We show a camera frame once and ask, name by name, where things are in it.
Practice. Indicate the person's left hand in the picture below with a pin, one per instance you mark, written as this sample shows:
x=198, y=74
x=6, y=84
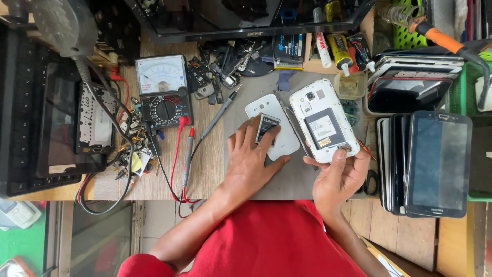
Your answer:
x=246, y=165

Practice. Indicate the person's right hand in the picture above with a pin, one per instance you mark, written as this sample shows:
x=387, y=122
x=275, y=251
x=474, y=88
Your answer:
x=338, y=184

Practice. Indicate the black grey phone battery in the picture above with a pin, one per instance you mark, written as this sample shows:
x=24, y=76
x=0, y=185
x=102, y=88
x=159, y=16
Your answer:
x=267, y=127

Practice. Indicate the white smartphone without back cover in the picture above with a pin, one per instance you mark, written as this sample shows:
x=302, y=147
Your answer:
x=323, y=119

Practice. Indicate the black scissors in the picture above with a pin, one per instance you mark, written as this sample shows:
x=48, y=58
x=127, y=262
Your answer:
x=371, y=182

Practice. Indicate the orange screwdriver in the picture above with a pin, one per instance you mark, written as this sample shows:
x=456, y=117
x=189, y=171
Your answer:
x=365, y=148

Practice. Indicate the white phone back cover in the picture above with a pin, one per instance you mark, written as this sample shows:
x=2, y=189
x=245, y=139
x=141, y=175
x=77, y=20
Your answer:
x=286, y=142

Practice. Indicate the black-tipped grey test probe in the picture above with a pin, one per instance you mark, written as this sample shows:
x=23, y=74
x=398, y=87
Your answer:
x=219, y=115

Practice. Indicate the red-tipped grey test probe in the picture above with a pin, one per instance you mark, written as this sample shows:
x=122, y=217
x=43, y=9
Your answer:
x=188, y=157

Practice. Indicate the metal tweezers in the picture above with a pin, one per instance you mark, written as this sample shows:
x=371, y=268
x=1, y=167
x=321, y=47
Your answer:
x=294, y=123

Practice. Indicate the green circuit board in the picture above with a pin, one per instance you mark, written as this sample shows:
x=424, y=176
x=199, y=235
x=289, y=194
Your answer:
x=350, y=111

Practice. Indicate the person's red shirt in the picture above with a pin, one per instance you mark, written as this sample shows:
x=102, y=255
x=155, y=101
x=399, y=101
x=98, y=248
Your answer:
x=269, y=242

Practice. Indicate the grey work mat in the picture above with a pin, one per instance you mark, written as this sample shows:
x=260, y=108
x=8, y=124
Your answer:
x=265, y=86

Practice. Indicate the blue cloth scrap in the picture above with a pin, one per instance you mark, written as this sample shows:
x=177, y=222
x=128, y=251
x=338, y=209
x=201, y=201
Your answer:
x=285, y=80

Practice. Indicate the row of black tablets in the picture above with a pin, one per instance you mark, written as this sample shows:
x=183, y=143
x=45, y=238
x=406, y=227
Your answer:
x=434, y=165

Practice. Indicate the small clear plastic cup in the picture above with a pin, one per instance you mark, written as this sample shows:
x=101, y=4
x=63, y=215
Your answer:
x=349, y=86

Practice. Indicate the pile of black phone parts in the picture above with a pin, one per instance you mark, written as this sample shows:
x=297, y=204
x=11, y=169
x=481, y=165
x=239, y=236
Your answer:
x=226, y=65

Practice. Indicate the yellow sticky note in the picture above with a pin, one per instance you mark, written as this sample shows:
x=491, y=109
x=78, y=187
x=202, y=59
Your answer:
x=137, y=163

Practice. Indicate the analog multimeter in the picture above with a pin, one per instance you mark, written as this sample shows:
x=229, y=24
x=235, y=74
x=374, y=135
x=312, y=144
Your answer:
x=163, y=90

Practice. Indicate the pile of small phone parts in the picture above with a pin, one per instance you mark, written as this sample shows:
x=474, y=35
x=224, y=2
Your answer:
x=134, y=142

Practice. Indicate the wooden tube holder box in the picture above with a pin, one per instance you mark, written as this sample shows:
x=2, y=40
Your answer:
x=311, y=63

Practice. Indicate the blue packaged battery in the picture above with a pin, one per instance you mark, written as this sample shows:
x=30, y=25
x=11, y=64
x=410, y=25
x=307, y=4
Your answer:
x=289, y=52

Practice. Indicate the stack of phones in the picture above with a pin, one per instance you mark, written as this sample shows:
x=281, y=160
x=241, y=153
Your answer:
x=411, y=84

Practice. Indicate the yellow glue tube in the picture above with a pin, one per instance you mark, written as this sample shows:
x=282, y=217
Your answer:
x=340, y=52

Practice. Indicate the red black glue tube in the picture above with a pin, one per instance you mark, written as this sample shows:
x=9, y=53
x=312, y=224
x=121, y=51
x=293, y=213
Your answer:
x=361, y=52

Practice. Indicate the white glue tube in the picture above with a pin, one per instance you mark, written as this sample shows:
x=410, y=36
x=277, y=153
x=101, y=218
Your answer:
x=323, y=50

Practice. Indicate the black monitor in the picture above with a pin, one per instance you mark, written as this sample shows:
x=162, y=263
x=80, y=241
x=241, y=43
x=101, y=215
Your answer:
x=250, y=23

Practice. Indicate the green plastic basket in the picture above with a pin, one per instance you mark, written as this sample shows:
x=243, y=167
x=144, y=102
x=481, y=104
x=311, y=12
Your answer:
x=407, y=36

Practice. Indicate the coiled soldering iron stand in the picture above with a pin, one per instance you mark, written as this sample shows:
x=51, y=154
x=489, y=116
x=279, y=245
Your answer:
x=394, y=15

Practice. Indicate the grey desk lamp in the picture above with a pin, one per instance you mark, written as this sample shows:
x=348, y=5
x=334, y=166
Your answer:
x=61, y=27

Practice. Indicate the white keypad phone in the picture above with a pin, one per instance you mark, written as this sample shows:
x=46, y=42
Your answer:
x=19, y=213

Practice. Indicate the orange white phone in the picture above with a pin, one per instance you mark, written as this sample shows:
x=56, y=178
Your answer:
x=15, y=268

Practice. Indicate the metal phone display frame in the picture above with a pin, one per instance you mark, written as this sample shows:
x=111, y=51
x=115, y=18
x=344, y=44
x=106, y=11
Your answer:
x=96, y=119

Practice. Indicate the black tablet with cracked frame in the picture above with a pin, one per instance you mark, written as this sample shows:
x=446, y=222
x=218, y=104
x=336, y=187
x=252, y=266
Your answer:
x=57, y=127

